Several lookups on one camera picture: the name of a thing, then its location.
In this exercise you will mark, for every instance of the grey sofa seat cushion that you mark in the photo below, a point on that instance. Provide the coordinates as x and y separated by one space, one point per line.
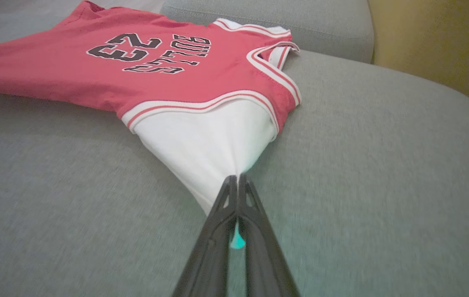
383 185

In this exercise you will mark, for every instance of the red basketball jersey white trim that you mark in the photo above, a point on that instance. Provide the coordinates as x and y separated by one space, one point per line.
53 70

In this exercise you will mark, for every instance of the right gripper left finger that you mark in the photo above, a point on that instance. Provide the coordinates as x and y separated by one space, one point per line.
214 255

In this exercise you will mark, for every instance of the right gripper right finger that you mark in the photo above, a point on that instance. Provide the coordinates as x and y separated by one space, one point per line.
263 264

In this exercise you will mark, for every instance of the mustard yellow cushion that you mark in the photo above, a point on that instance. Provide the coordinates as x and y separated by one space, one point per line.
445 41

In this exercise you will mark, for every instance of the grey sofa back cushion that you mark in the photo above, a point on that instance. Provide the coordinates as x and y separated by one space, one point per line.
321 24

